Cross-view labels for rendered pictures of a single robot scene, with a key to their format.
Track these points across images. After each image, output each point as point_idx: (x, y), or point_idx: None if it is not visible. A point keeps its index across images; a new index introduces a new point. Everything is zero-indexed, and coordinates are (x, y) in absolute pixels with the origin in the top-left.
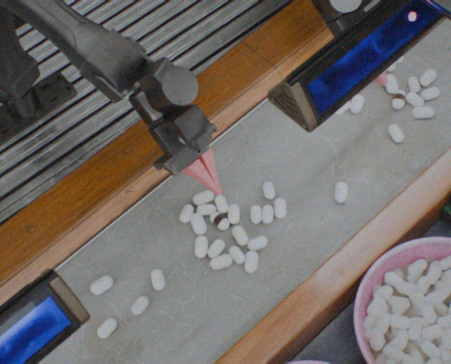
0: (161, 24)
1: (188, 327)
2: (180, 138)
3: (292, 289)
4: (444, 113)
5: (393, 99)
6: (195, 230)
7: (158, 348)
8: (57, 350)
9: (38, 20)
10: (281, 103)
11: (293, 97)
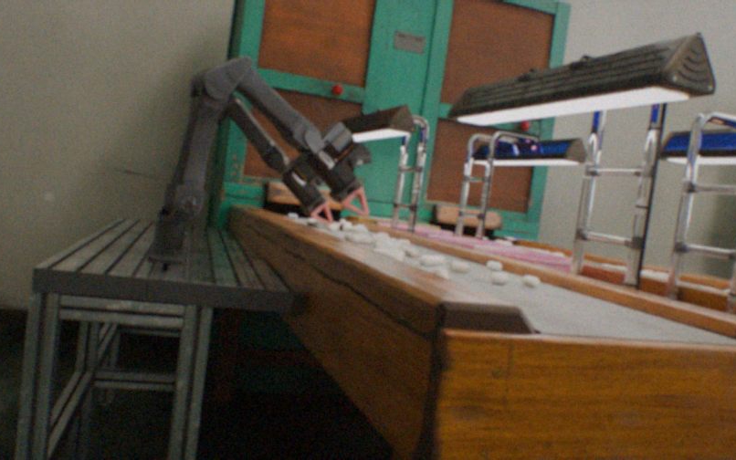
0: None
1: (428, 255)
2: (358, 161)
3: (426, 249)
4: None
5: (342, 225)
6: (370, 237)
7: None
8: (412, 260)
9: (275, 96)
10: (399, 123)
11: (409, 111)
